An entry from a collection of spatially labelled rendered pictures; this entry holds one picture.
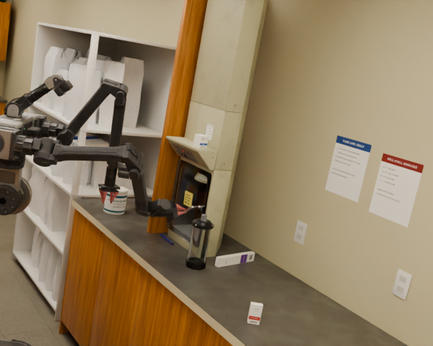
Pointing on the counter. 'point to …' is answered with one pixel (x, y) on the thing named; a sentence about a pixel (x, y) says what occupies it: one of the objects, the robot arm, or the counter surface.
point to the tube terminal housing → (221, 170)
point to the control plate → (185, 153)
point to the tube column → (228, 53)
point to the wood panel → (178, 103)
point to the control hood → (209, 155)
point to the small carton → (201, 141)
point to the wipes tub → (119, 204)
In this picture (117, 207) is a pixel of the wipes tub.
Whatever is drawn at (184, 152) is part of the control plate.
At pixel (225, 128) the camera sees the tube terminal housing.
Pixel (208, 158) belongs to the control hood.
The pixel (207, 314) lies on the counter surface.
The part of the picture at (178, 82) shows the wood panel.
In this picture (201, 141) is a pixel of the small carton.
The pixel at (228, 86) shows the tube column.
